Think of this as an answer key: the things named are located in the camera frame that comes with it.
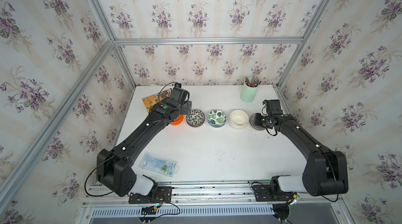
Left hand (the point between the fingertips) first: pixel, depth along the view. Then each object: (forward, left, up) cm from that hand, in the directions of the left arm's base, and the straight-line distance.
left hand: (182, 105), depth 81 cm
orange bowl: (0, +3, -15) cm, 15 cm away
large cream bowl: (+2, -34, -17) cm, 38 cm away
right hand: (-2, -42, -11) cm, 44 cm away
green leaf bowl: (+4, -20, -19) cm, 28 cm away
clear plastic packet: (-23, +13, -21) cm, 34 cm away
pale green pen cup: (+21, -42, -9) cm, 48 cm away
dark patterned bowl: (+4, -7, -19) cm, 21 cm away
